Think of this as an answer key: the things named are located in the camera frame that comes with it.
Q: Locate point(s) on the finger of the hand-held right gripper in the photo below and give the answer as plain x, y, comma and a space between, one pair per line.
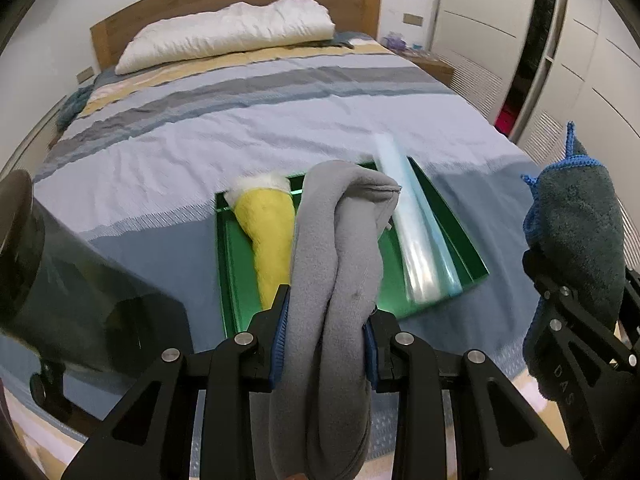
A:
560, 305
632, 305

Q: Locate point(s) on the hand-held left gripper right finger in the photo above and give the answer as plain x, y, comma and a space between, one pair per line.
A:
370, 355

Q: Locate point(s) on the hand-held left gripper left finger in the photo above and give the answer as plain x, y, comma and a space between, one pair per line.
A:
280, 340

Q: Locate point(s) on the green tray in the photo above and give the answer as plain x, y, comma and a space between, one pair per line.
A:
235, 280

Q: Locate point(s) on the grey socks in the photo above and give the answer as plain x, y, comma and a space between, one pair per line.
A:
320, 270

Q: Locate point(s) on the dark green towel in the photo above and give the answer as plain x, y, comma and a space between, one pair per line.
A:
575, 220

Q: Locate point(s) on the yellow sock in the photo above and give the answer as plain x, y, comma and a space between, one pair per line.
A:
265, 230

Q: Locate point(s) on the clear blue plastic packet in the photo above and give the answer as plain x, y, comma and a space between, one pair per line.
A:
420, 250

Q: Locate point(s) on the red cloth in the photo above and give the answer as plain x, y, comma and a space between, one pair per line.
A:
505, 119

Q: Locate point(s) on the dark smoky pitcher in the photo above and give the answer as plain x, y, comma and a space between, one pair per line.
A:
75, 300

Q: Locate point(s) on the bed with striped cover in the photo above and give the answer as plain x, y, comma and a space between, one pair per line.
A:
250, 110

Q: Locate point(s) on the wooden nightstand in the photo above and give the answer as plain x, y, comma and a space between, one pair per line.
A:
435, 67

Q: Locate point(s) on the white wardrobe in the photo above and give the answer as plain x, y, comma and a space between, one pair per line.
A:
480, 35

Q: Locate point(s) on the blue cloth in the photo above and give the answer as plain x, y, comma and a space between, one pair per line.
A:
75, 105

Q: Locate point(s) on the purple container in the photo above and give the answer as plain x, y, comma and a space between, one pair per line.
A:
394, 41

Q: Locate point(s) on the white pillow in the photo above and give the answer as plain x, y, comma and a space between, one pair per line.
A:
225, 30

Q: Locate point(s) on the wooden headboard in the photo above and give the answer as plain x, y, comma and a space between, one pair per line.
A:
200, 0

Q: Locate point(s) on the white louvred wall cabinet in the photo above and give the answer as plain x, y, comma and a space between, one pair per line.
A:
30, 145

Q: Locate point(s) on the wall outlet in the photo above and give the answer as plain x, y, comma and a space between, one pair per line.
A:
85, 74
413, 19

